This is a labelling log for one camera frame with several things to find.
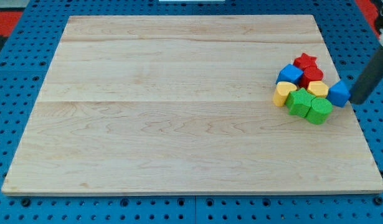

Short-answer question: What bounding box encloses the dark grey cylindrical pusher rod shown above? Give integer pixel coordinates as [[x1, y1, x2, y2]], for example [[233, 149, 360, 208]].
[[349, 45, 383, 105]]

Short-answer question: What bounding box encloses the blue triangular block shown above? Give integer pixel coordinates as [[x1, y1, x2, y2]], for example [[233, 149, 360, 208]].
[[326, 80, 351, 108]]

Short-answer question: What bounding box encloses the yellow hexagon block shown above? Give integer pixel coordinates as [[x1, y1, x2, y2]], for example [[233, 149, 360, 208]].
[[307, 81, 329, 98]]

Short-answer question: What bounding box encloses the red cylinder block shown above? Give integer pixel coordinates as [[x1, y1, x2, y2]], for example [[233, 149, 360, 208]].
[[299, 67, 324, 88]]

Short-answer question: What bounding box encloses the green cylinder block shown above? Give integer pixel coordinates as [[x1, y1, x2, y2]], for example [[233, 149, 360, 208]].
[[305, 98, 333, 125]]

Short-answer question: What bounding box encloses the red star block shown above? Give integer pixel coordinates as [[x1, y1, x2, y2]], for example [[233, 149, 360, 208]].
[[293, 53, 317, 70]]

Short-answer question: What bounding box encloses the green star block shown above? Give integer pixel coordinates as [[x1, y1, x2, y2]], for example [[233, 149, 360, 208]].
[[285, 88, 316, 118]]

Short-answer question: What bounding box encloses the blue cube block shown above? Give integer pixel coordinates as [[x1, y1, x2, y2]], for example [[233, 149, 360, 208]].
[[275, 64, 303, 85]]

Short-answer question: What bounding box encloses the yellow heart block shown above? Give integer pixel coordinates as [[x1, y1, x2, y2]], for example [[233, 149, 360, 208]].
[[272, 82, 297, 107]]

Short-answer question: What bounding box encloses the light wooden board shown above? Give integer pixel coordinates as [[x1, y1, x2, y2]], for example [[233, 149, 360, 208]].
[[1, 15, 383, 197]]

